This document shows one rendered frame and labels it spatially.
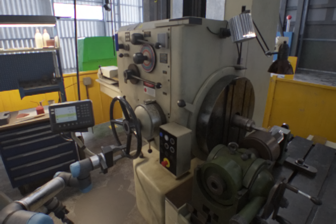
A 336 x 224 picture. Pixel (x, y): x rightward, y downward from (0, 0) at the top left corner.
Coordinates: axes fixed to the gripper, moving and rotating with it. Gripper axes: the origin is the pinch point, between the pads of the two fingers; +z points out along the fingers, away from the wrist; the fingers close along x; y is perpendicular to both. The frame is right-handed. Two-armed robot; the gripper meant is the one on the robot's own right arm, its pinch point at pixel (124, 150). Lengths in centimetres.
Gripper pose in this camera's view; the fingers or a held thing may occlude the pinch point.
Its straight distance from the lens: 119.5
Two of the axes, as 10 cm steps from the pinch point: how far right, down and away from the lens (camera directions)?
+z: 7.7, -1.9, 6.0
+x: -1.1, 9.0, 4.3
